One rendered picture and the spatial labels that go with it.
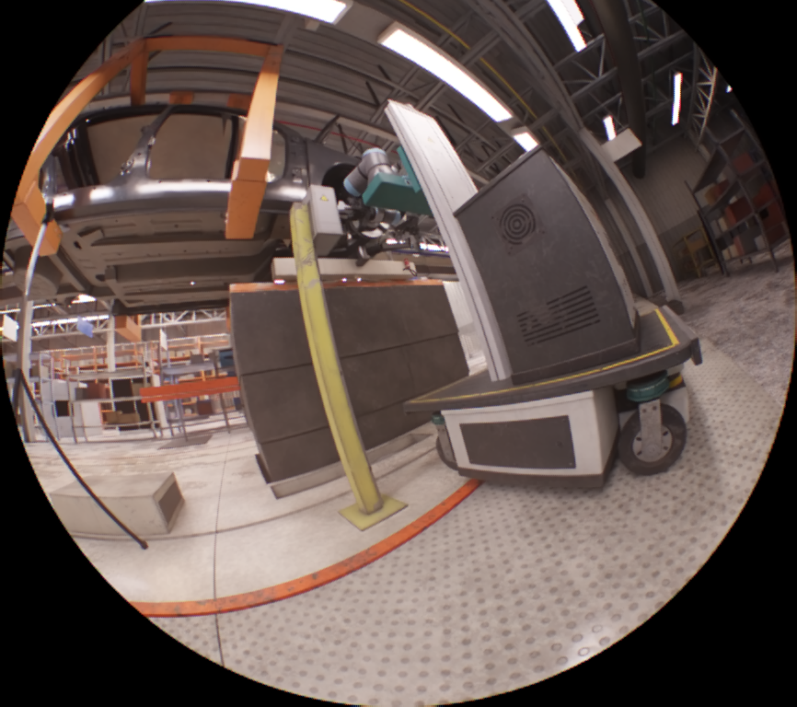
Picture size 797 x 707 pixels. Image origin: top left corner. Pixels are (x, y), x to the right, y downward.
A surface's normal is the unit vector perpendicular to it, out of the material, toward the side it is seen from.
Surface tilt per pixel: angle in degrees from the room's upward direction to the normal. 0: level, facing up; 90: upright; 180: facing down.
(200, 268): 107
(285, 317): 90
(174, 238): 98
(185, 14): 180
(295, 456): 90
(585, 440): 90
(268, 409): 90
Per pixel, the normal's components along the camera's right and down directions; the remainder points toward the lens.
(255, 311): 0.58, -0.34
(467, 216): -0.81, 0.09
